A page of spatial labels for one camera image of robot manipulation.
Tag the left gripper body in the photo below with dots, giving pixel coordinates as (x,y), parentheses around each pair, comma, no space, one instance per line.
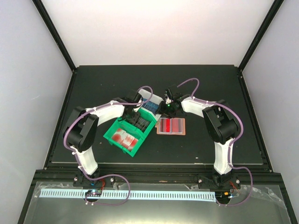
(132,118)

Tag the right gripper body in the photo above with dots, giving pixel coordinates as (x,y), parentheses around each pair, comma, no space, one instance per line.
(169,110)

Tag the pink leather card holder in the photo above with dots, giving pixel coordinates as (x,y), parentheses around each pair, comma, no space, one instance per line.
(158,128)

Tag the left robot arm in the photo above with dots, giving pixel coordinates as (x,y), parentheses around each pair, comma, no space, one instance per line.
(80,134)

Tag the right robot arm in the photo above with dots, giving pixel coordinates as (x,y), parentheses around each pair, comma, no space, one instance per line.
(223,126)

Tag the black credit card stack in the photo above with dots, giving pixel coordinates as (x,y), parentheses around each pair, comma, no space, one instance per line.
(142,124)

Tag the green bin with black cards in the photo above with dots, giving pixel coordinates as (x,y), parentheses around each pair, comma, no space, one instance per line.
(131,129)

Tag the green bin with red cards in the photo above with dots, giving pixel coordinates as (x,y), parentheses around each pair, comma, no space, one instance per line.
(109,134)

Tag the blue credit card stack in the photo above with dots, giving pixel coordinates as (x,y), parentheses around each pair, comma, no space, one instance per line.
(150,106)

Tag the white bin with blue cards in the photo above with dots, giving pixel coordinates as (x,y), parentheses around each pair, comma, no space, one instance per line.
(146,95)

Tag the red credit card stack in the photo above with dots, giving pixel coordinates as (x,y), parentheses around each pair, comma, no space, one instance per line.
(125,139)

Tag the left circuit board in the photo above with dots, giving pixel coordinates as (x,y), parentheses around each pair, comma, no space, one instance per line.
(93,193)

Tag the circuit board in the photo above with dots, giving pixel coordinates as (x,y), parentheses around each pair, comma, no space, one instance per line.
(224,195)
(93,193)

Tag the right circuit board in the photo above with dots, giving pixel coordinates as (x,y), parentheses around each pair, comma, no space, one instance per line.
(224,195)

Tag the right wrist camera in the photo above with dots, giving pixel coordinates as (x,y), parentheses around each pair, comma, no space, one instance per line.
(168,100)

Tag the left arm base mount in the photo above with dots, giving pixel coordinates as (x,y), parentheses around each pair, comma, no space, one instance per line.
(80,180)

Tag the white slotted cable duct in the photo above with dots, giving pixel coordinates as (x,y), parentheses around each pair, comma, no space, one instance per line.
(131,195)

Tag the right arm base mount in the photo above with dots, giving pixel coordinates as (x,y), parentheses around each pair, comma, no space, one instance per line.
(210,180)

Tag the left black frame post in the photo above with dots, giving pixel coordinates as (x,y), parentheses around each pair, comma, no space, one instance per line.
(54,33)

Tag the black frame post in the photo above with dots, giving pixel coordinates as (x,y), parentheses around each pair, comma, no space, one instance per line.
(54,33)
(260,33)

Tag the right black frame post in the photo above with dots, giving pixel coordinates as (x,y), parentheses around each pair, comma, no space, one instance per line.
(260,33)

